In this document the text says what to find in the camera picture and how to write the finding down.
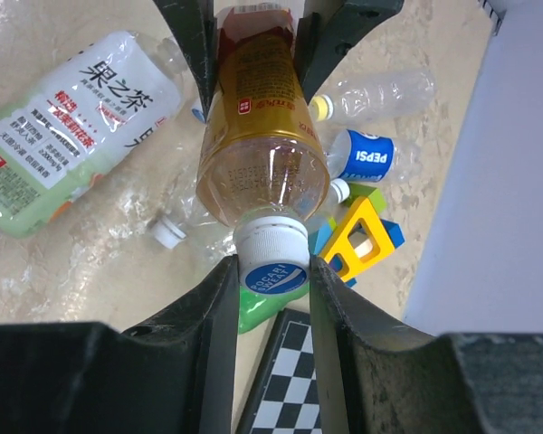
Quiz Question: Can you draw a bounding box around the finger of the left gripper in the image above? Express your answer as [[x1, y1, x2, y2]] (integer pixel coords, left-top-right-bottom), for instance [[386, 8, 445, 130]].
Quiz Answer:
[[154, 0, 217, 117], [297, 0, 404, 98]]

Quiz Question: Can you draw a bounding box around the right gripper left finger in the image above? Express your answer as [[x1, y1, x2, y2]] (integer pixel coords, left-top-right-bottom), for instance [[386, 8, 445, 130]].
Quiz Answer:
[[0, 256, 239, 433]]

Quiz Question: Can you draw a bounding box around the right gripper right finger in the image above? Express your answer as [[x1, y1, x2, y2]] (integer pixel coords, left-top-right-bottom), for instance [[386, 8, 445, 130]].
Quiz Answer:
[[310, 258, 543, 433]]

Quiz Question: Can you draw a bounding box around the amber tea bottle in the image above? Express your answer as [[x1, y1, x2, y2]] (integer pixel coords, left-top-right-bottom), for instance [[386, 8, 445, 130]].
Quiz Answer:
[[196, 2, 330, 227]]

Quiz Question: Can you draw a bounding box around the clear bottle white cap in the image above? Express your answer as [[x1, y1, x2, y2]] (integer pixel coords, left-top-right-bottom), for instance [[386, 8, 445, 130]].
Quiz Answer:
[[305, 178, 350, 234], [150, 181, 235, 263]]

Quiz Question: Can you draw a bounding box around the white blue bottle cap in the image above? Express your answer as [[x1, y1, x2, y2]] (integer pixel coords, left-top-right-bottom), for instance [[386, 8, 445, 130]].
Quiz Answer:
[[233, 215, 310, 296]]

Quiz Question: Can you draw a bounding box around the clear bottle yellow cap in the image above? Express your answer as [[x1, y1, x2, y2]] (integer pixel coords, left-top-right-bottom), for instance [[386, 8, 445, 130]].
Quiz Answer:
[[309, 69, 436, 126]]

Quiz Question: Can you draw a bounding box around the green plastic bottle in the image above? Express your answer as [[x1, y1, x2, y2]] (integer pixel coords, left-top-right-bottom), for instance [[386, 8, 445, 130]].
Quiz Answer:
[[238, 283, 310, 335]]

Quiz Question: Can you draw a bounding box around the blue pepsi bottle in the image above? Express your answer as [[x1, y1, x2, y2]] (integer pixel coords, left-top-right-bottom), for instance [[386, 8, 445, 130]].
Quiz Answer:
[[324, 129, 422, 183]]

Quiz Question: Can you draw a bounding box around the white green tea bottle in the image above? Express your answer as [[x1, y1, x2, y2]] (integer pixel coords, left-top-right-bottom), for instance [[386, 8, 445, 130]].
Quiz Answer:
[[0, 31, 187, 238]]

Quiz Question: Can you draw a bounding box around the black white chessboard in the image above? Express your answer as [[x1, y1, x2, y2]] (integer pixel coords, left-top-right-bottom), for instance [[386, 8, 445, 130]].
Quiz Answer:
[[236, 308, 322, 434]]

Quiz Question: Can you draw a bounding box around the yellow triangle toy block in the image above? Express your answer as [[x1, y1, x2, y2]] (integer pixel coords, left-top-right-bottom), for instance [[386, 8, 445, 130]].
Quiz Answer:
[[319, 197, 395, 282]]

